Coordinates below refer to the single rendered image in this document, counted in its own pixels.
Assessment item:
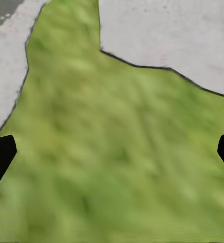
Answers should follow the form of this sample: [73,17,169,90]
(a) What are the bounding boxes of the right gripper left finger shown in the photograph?
[0,135,17,180]

